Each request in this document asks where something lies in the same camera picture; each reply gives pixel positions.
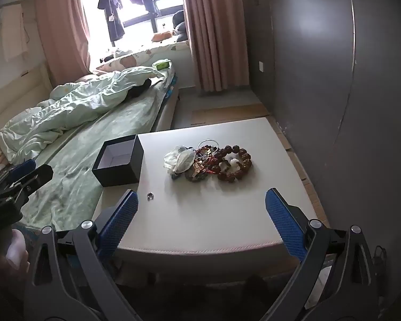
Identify thin silver bangle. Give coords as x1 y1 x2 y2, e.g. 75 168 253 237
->
198 138 219 148

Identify black jewelry box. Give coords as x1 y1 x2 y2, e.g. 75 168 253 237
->
92 135 144 188

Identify green tissue pack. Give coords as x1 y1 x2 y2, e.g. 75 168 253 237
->
152 59 171 71

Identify black garment on bed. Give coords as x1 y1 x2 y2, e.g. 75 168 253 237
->
125 78 152 101

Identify flattened cardboard sheets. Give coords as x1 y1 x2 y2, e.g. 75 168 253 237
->
191 104 329 225

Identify large brown bead bracelet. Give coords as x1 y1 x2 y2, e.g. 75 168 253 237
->
215 144 253 184

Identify patterned pillow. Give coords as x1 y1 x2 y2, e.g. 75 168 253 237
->
96 42 190 72

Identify beige hanging towel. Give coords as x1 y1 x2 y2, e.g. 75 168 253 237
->
1 4 28 62

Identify left pink curtain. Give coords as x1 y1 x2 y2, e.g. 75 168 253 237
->
34 0 90 86

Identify red cord bead bracelet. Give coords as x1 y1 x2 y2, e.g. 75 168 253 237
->
195 143 222 177

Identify light green duvet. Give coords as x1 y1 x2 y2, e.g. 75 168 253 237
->
0 66 167 165

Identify right pink curtain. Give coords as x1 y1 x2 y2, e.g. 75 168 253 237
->
184 0 249 93

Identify white cloth pouch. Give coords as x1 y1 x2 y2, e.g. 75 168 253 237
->
164 146 196 175

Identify person's left hand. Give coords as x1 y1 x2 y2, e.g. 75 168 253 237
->
0 227 29 280

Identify pink curtain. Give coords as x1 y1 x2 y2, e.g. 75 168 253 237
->
184 0 249 93
34 0 90 86

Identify bed with green sheet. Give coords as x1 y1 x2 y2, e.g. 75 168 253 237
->
21 64 177 230

